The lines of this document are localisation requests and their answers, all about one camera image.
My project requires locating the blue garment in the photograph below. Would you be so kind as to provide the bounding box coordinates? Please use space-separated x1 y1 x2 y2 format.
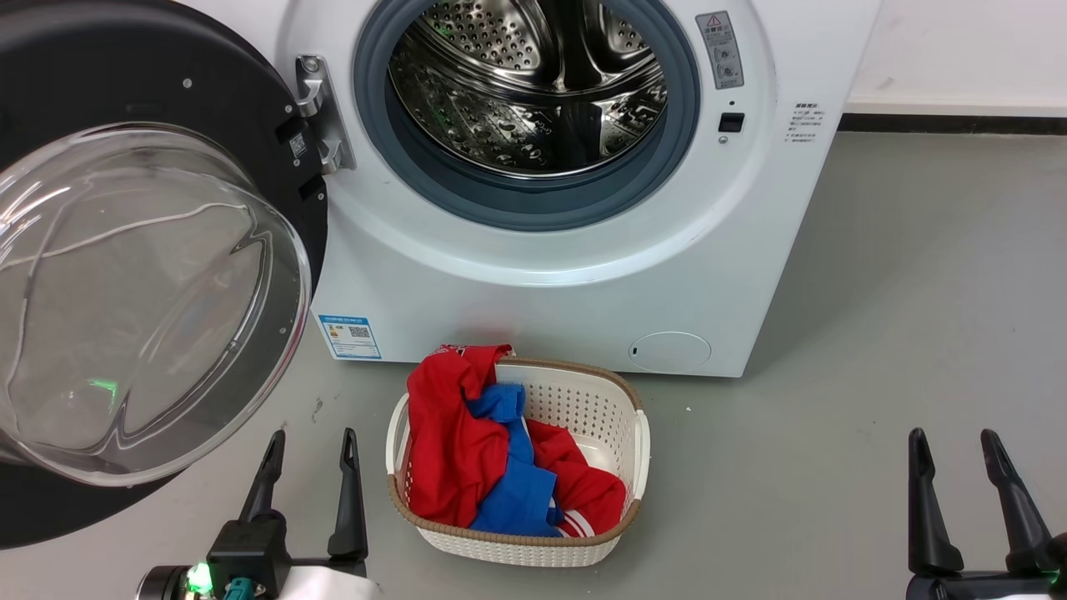
465 383 564 538

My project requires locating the round white filter cover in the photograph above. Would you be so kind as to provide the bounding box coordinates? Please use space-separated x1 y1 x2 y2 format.
629 331 713 375

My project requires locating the black round glass washer door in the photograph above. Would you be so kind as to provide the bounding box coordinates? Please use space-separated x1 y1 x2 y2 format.
0 0 331 551

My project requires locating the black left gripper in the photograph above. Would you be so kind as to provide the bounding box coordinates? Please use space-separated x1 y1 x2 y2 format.
137 427 369 600

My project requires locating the white power cable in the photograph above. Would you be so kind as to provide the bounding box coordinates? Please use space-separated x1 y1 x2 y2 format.
0 202 253 401

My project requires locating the grey warning sticker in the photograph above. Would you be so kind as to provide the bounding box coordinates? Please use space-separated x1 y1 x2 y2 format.
695 10 746 91

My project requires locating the red garment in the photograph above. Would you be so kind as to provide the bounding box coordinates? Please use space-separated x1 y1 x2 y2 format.
405 343 628 539

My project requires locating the white plastic laundry basket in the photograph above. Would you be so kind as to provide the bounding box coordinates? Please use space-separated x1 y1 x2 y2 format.
385 357 651 569

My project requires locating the white front-load washing machine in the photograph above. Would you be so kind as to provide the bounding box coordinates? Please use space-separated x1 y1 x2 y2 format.
179 0 884 380

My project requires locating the blue energy label sticker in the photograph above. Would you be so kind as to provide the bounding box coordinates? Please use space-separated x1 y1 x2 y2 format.
318 313 383 361

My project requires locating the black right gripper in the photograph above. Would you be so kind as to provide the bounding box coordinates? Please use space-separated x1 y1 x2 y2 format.
905 427 1067 600

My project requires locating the silver metal door hinge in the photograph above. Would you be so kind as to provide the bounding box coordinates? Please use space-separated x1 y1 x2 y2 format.
294 55 358 176

